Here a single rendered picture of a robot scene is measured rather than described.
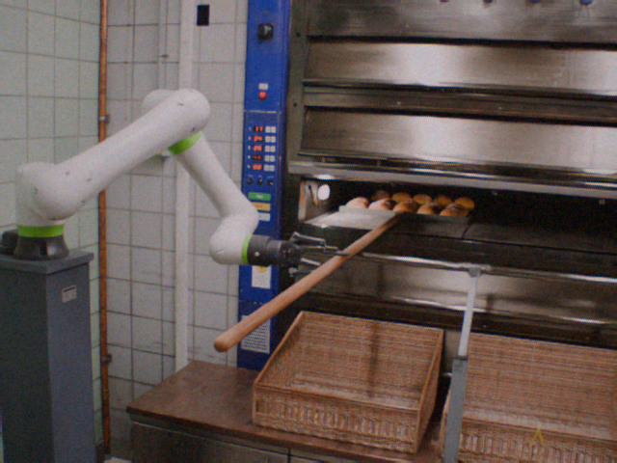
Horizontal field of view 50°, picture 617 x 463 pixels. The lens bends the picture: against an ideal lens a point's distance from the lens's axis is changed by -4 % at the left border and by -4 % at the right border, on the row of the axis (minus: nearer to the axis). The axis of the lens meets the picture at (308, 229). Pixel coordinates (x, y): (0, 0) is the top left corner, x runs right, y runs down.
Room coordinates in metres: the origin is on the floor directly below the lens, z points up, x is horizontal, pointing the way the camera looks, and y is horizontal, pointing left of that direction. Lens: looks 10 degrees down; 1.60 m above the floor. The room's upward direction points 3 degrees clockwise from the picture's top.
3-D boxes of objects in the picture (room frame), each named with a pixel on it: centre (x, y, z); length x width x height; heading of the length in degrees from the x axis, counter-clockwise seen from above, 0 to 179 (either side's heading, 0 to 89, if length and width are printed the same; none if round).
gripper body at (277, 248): (1.97, 0.06, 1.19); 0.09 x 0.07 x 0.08; 72
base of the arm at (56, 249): (1.78, 0.77, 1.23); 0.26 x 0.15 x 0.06; 71
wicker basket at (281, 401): (2.24, -0.17, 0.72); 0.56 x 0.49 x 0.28; 72
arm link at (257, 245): (2.00, 0.13, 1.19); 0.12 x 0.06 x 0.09; 162
